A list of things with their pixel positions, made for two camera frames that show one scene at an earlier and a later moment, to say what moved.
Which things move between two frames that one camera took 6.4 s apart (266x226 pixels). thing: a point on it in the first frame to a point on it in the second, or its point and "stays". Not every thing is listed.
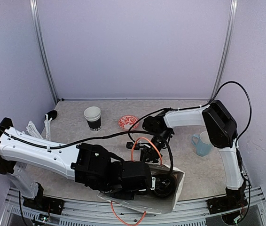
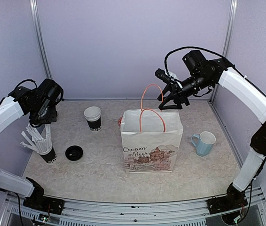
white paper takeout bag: x=149 y=201 to x=150 y=138
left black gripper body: x=112 y=190 to x=43 y=116
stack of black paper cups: x=92 y=115 stays
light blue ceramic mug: x=202 y=143 stays
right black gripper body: x=163 y=135 to x=200 y=81
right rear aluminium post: x=227 y=48 stays
